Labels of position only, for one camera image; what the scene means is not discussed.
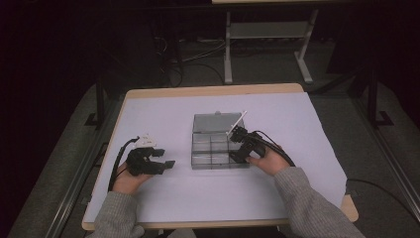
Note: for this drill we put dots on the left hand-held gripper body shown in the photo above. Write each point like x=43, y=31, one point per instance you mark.
x=140, y=162

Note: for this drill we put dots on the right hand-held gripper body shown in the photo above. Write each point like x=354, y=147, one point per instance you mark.
x=251, y=142

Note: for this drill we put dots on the clear plastic compartment box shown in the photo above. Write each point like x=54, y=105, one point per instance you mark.
x=211, y=145

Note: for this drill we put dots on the person's left hand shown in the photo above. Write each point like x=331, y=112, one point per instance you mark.
x=130, y=183

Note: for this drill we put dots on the person's right hand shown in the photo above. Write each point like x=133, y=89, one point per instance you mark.
x=269, y=163

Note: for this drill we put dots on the white paper sheet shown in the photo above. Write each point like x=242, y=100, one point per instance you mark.
x=204, y=198

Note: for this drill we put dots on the wooden table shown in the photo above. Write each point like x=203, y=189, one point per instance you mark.
x=214, y=89

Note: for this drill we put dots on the black metal stand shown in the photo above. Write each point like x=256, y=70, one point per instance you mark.
x=100, y=105
x=373, y=99

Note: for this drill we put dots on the aluminium floor rail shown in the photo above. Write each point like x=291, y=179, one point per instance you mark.
x=79, y=178
x=389, y=155

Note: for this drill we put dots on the white metal desk frame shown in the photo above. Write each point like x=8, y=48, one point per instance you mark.
x=267, y=30

